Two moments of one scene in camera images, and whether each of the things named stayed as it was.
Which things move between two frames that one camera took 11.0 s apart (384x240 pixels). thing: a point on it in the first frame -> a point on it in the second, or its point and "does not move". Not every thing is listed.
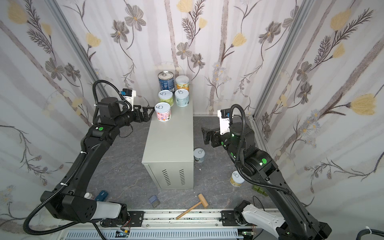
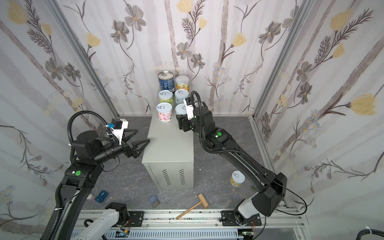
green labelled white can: [166, 96] does not move
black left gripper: [139, 113] -> [129, 149]
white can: [199, 154] -> [181, 109]
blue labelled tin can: [166, 80] does not move
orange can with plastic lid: [182, 82] does not move
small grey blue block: [154, 201] does not move
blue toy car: [102, 196] does not move
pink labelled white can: [163, 112] does not move
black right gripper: [214, 137] -> [183, 123]
